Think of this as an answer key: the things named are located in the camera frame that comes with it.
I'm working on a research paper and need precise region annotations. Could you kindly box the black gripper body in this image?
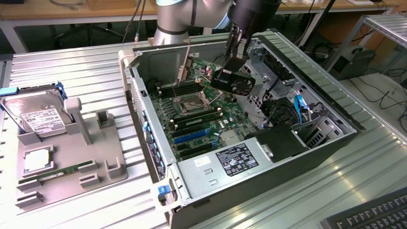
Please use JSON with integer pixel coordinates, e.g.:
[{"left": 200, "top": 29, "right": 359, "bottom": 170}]
[{"left": 228, "top": 0, "right": 282, "bottom": 39}]

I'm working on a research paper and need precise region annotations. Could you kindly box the green graphics card black fan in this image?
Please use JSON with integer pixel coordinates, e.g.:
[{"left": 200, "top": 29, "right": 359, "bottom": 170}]
[{"left": 176, "top": 37, "right": 258, "bottom": 96}]

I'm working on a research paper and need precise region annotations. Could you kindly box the metal socket cover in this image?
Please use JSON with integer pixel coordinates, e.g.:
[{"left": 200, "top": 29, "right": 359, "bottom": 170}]
[{"left": 198, "top": 83, "right": 218, "bottom": 106}]

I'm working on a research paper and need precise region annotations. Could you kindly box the grey metal disk bay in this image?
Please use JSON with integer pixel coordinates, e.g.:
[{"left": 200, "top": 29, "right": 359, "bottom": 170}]
[{"left": 235, "top": 59, "right": 283, "bottom": 118}]

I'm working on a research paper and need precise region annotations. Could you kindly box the CPU socket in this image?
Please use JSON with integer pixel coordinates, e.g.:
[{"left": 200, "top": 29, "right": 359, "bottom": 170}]
[{"left": 174, "top": 94, "right": 204, "bottom": 115}]

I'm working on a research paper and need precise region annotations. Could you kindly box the installed black RAM stick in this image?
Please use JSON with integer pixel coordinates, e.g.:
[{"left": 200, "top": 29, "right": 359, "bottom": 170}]
[{"left": 174, "top": 114, "right": 220, "bottom": 127}]

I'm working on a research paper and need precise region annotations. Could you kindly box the silver chipset heatsink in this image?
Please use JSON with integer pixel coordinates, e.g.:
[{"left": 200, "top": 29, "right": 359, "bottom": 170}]
[{"left": 220, "top": 130, "right": 243, "bottom": 146}]

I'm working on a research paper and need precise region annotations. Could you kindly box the blue expansion slot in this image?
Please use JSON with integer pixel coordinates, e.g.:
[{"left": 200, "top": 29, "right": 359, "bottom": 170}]
[{"left": 171, "top": 129, "right": 208, "bottom": 144}]

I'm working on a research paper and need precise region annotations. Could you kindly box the black plastic air shroud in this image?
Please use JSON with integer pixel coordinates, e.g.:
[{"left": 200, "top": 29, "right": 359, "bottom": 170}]
[{"left": 244, "top": 125, "right": 310, "bottom": 164}]

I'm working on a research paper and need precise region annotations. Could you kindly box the grey power supply unit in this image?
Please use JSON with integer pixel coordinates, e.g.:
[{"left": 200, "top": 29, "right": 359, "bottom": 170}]
[{"left": 176, "top": 136, "right": 275, "bottom": 200}]

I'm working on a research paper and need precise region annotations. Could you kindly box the open black PC case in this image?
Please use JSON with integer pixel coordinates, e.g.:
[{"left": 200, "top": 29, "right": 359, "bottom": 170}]
[{"left": 119, "top": 35, "right": 367, "bottom": 229}]

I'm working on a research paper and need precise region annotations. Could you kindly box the wooden desk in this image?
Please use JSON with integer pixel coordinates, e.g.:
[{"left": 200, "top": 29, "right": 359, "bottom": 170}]
[{"left": 0, "top": 0, "right": 398, "bottom": 21}]

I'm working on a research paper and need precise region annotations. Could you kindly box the blue disk carrier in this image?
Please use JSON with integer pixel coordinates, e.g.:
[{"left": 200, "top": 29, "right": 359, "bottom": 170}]
[{"left": 0, "top": 81, "right": 69, "bottom": 102}]

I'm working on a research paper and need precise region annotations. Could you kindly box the grey parts rack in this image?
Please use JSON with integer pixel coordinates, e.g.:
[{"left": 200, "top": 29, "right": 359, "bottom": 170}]
[{"left": 13, "top": 97, "right": 130, "bottom": 211}]

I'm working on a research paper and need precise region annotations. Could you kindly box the silver hard disk drive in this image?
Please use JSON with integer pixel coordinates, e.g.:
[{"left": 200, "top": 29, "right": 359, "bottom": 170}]
[{"left": 1, "top": 92, "right": 73, "bottom": 138}]

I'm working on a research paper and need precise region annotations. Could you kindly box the green RAM stick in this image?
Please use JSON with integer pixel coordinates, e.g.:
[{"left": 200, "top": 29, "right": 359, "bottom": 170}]
[{"left": 17, "top": 160, "right": 95, "bottom": 185}]

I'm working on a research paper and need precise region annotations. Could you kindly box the silver CPU chip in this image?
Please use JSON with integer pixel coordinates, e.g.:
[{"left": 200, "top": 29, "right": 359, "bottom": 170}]
[{"left": 23, "top": 150, "right": 53, "bottom": 172}]

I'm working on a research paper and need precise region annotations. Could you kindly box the black keyboard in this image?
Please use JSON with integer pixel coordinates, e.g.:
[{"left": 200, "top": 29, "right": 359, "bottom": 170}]
[{"left": 320, "top": 190, "right": 407, "bottom": 229}]

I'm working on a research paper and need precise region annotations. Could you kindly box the blue wire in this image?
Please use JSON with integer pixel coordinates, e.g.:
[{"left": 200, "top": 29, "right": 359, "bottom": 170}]
[{"left": 294, "top": 94, "right": 308, "bottom": 125}]

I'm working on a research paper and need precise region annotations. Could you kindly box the black hanging cable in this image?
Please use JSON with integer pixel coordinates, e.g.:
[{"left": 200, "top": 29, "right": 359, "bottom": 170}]
[{"left": 124, "top": 0, "right": 146, "bottom": 42}]

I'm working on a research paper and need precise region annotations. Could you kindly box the black box with handle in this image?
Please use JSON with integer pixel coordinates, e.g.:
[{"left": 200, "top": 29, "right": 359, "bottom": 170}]
[{"left": 330, "top": 47, "right": 378, "bottom": 81}]

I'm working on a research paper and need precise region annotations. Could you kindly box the metal slat table frame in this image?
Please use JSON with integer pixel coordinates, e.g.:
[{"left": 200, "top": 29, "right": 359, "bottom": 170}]
[{"left": 327, "top": 14, "right": 407, "bottom": 72}]

